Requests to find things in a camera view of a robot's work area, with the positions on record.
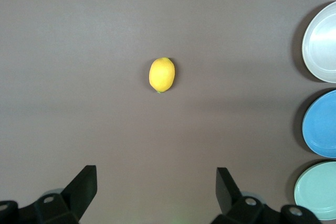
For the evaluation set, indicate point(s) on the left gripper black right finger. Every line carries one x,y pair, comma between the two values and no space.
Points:
231,203

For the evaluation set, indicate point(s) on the light green round plate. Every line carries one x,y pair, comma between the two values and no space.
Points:
317,192

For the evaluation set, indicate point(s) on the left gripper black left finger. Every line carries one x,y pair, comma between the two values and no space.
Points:
71,203

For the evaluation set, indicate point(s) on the beige round plate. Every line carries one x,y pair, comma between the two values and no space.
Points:
323,48

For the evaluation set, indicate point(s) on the blue round plate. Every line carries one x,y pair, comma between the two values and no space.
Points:
323,127

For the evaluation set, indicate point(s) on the yellow lemon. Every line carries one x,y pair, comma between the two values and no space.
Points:
162,74

